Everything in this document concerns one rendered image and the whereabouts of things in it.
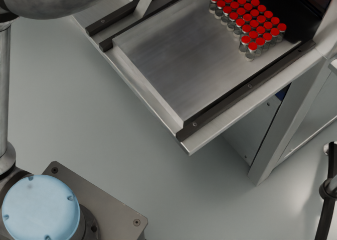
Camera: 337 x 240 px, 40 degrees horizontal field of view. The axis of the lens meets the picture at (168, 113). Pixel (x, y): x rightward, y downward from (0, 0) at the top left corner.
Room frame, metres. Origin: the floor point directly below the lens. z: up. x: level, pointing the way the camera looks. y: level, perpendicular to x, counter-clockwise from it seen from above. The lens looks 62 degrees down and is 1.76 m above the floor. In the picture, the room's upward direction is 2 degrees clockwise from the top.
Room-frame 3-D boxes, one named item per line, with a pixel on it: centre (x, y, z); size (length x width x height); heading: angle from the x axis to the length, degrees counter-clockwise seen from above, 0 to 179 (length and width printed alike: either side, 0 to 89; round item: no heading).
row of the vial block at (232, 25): (0.70, -0.15, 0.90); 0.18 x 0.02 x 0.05; 39
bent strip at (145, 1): (0.71, 0.11, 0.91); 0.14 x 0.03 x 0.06; 130
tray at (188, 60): (0.64, -0.08, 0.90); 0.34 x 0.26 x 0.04; 130
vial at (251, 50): (0.62, -0.18, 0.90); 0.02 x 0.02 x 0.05
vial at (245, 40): (0.64, -0.17, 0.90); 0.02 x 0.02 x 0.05
